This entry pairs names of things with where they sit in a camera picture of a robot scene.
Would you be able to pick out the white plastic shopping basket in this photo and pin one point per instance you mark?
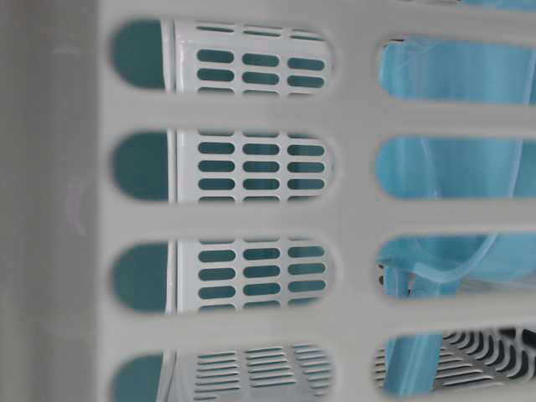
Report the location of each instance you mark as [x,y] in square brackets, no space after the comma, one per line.
[63,221]

